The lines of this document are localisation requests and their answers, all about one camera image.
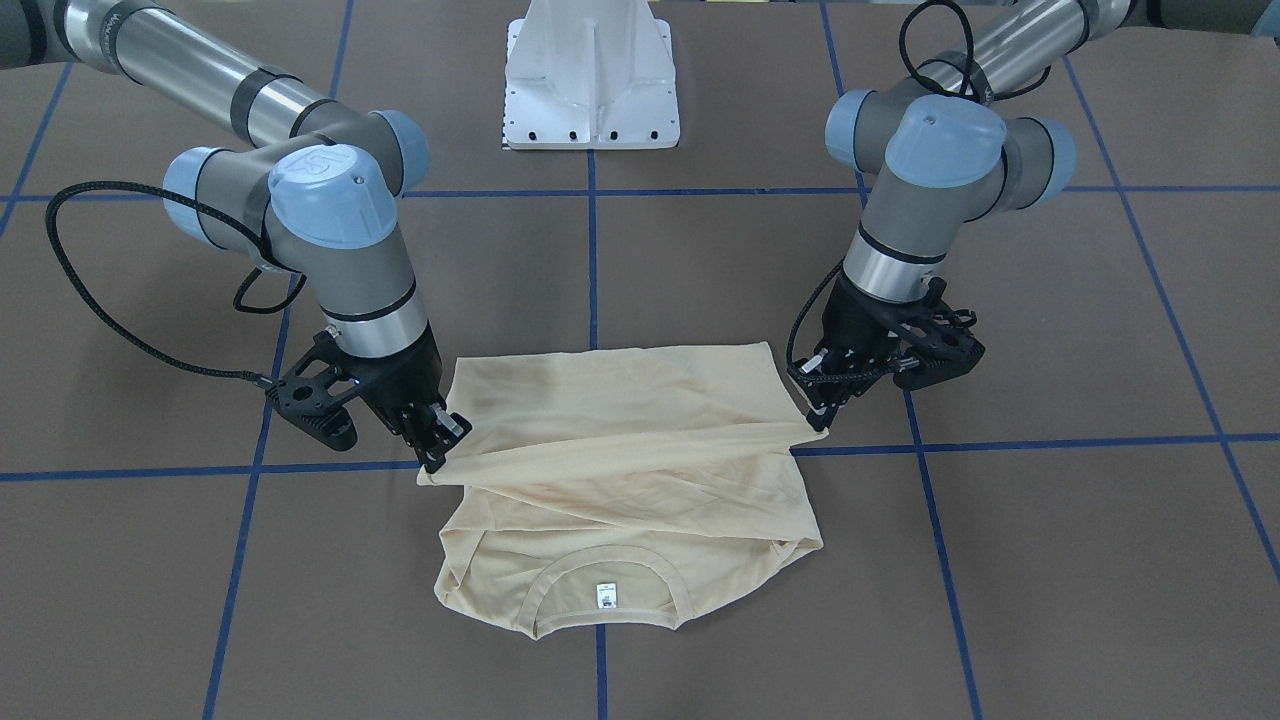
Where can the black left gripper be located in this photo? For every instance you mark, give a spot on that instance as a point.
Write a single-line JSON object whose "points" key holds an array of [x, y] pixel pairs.
{"points": [[853, 327]]}

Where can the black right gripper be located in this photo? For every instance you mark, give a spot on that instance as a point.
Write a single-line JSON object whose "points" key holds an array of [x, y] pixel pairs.
{"points": [[398, 384]]}

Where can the beige long-sleeve graphic shirt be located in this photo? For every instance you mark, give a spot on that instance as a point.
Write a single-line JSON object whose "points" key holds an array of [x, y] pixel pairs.
{"points": [[632, 485]]}

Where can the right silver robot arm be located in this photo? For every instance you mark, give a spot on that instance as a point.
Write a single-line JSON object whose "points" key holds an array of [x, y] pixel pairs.
{"points": [[315, 194]]}

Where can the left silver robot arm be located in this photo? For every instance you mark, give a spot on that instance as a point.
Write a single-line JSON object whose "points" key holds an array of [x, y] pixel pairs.
{"points": [[942, 157]]}

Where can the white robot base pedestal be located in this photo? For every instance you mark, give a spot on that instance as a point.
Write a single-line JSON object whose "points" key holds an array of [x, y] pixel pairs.
{"points": [[590, 75]]}

